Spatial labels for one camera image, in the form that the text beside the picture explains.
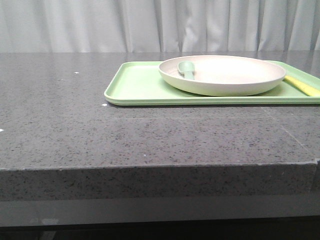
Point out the beige round plate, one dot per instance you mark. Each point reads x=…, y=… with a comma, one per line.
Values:
x=223, y=75

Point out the yellow plastic fork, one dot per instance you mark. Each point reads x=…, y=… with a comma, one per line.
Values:
x=301, y=86

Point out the light green plastic tray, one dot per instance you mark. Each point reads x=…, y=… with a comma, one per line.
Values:
x=139, y=83

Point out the sage green plastic spoon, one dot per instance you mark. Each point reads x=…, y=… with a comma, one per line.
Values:
x=186, y=69

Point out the grey pleated curtain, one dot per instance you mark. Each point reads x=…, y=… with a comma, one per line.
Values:
x=133, y=26

